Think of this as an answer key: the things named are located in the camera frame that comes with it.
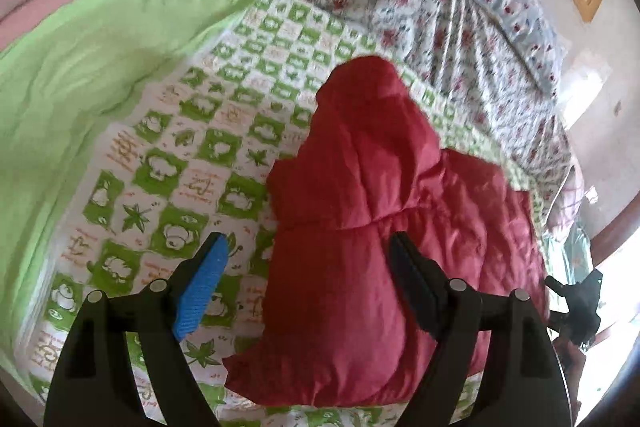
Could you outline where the grey floral pillow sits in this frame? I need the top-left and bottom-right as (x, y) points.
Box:
(456, 0), (572, 94)

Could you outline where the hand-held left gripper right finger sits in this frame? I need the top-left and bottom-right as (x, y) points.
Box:
(389, 232), (572, 427)

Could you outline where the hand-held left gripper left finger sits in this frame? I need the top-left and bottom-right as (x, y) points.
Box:
(44, 232), (230, 427)

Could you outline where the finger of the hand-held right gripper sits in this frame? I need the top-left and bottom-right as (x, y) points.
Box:
(544, 276), (572, 300)

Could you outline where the red quilted jacket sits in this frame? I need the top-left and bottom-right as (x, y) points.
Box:
(221, 55), (550, 408)

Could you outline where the green printed blanket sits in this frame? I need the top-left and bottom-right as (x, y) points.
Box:
(0, 0), (551, 427)

